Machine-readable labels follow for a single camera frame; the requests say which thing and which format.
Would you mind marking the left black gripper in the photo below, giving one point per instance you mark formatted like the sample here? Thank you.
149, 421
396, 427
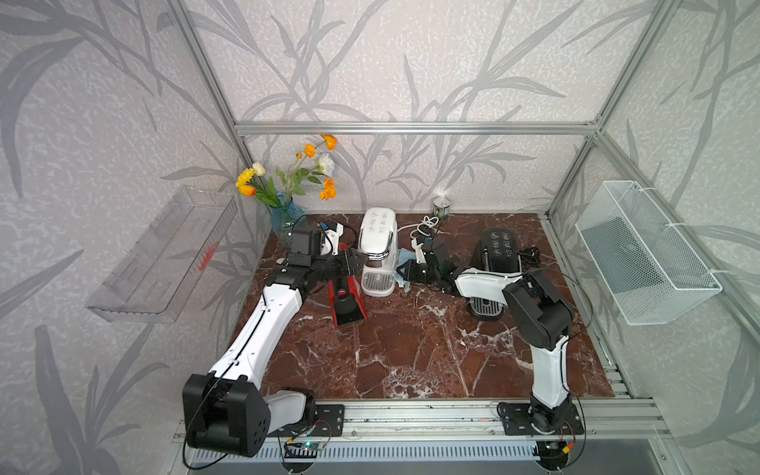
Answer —
347, 262

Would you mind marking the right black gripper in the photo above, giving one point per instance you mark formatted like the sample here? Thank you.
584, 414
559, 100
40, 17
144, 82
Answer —
407, 270

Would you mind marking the blue pink patterned cloth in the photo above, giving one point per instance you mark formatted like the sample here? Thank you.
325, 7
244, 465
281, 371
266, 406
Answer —
404, 256

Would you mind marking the white coffee machine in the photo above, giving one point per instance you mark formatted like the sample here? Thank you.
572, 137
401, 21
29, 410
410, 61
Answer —
378, 242

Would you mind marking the black coffee machine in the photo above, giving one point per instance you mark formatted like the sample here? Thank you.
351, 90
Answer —
498, 252

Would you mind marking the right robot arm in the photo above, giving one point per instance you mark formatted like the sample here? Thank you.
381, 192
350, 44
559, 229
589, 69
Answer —
543, 319

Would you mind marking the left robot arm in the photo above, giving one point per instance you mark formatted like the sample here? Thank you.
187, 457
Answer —
224, 410

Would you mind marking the red coffee machine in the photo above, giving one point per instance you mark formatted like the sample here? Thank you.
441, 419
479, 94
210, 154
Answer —
345, 301

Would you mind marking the tin can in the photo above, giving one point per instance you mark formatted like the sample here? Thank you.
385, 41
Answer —
441, 207

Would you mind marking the blue glass vase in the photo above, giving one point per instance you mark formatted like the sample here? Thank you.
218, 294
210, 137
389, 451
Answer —
285, 217

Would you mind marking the orange yellow artificial flowers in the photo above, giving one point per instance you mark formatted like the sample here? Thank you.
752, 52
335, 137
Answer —
313, 165

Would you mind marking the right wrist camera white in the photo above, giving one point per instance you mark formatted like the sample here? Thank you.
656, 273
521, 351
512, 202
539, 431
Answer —
428, 250

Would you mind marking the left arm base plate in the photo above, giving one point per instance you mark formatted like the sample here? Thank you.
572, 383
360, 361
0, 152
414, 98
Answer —
329, 421

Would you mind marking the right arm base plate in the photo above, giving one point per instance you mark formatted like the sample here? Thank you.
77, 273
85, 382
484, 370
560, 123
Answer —
535, 418

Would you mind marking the clear plastic wall shelf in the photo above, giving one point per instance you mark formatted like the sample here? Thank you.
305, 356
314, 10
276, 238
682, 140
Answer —
155, 280

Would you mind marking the white wire mesh basket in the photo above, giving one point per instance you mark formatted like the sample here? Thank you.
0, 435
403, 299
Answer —
653, 273

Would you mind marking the aluminium front rail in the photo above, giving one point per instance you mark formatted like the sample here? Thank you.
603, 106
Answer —
477, 420

